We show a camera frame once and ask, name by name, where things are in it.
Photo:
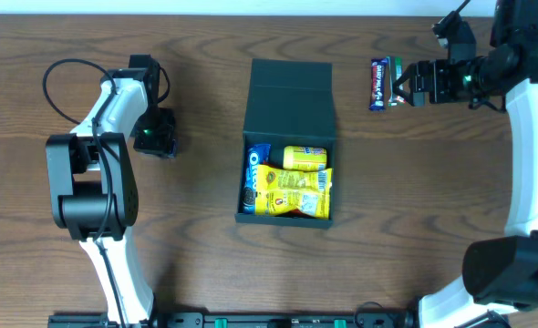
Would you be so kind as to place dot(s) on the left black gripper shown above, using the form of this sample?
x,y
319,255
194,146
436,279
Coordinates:
x,y
155,141

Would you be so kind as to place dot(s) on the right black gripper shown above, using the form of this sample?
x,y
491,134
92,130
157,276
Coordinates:
x,y
420,83

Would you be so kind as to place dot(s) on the green chocolate bar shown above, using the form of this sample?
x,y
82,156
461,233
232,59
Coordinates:
x,y
394,68

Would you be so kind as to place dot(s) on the purple dairy milk bar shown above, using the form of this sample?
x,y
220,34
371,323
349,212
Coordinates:
x,y
378,74

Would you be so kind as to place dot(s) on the blue oreo cookie pack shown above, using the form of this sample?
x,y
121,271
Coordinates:
x,y
257,154

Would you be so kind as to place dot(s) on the dark green box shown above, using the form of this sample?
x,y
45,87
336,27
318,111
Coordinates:
x,y
289,104

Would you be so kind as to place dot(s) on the yellow candy roll tube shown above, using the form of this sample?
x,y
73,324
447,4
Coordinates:
x,y
304,158

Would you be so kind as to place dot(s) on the yellow candy bag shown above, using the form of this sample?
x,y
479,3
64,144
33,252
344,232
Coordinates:
x,y
279,191

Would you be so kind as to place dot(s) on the blue eclipse mint tin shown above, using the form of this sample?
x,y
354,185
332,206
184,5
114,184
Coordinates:
x,y
173,149

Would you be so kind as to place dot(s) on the red candy bag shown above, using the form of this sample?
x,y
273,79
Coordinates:
x,y
297,212

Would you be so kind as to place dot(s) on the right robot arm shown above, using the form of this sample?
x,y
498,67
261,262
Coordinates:
x,y
498,276

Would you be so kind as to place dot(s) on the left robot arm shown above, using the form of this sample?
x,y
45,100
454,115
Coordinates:
x,y
93,190

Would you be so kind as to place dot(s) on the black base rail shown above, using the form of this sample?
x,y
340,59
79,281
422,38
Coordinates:
x,y
369,319

